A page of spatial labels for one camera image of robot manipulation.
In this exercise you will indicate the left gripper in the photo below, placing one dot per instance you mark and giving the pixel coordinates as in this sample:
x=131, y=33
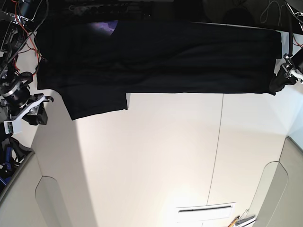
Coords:
x=290, y=70

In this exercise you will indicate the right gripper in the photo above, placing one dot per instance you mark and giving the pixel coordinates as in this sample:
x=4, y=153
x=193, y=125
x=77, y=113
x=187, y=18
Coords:
x=15, y=104

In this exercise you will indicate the black T-shirt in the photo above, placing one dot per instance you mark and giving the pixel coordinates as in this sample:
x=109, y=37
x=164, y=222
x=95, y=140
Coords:
x=93, y=66

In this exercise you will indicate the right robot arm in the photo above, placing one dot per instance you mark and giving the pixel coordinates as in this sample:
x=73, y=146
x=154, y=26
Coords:
x=19, y=22

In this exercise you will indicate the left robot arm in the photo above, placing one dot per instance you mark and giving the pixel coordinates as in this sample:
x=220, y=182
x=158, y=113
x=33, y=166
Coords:
x=295, y=31

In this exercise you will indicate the black round chair base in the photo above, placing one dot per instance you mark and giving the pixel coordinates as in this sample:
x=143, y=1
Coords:
x=238, y=16

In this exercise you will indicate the black power strip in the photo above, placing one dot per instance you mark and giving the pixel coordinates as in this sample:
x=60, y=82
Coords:
x=90, y=10

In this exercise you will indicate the grey plastic tray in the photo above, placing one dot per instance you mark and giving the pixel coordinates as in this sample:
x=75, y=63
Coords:
x=278, y=201

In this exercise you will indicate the black ruler strip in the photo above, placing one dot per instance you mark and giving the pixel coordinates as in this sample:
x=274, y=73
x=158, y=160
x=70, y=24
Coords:
x=204, y=209

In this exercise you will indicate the yellow black pen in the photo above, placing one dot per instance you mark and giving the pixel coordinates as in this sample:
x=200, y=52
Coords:
x=234, y=221

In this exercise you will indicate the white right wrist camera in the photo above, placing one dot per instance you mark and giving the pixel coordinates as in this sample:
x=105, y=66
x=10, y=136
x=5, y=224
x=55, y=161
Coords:
x=12, y=127

